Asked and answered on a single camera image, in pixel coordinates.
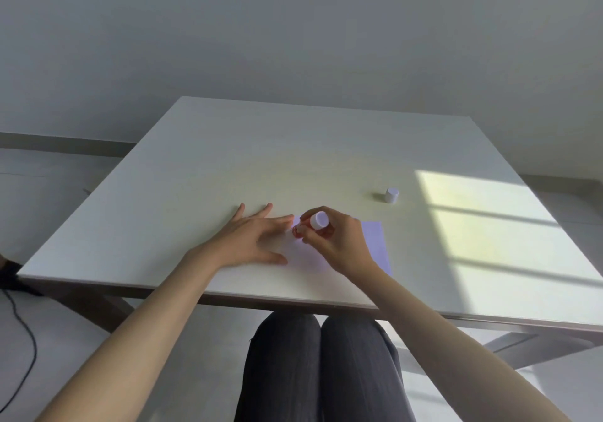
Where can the person's right thumb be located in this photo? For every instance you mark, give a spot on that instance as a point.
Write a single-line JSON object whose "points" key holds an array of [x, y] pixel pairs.
{"points": [[316, 239]]}

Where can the white glue stick cap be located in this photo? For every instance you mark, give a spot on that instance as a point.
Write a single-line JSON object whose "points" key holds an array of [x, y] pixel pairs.
{"points": [[392, 195]]}

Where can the person's left middle finger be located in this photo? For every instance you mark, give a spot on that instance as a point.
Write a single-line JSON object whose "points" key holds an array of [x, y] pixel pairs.
{"points": [[264, 211]]}

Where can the person's right hand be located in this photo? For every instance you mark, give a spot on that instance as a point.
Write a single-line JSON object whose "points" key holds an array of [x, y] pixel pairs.
{"points": [[346, 245]]}

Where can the person's left hand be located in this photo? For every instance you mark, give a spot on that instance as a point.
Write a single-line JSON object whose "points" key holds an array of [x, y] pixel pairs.
{"points": [[245, 242]]}

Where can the person's leg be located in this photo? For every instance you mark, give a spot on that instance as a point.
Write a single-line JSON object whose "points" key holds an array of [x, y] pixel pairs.
{"points": [[362, 374], [282, 370]]}

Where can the person's left thumb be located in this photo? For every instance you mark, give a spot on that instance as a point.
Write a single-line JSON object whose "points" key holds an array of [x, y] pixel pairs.
{"points": [[275, 258]]}

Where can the person's right leg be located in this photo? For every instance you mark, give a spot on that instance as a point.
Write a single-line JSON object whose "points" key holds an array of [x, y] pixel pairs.
{"points": [[362, 374]]}

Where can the white glue stick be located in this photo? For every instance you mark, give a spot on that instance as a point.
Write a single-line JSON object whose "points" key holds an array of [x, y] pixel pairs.
{"points": [[319, 219]]}

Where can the person's left leg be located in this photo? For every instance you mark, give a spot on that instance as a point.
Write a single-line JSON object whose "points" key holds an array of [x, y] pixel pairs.
{"points": [[282, 370]]}

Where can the person's left forearm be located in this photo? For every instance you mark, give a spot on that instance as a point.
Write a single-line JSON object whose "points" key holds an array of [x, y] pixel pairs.
{"points": [[132, 341]]}

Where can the person's right forearm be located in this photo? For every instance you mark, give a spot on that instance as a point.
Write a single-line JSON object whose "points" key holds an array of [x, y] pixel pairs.
{"points": [[452, 351]]}

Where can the light purple paper sheet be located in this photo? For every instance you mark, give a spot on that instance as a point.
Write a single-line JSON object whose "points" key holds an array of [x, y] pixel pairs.
{"points": [[374, 242]]}

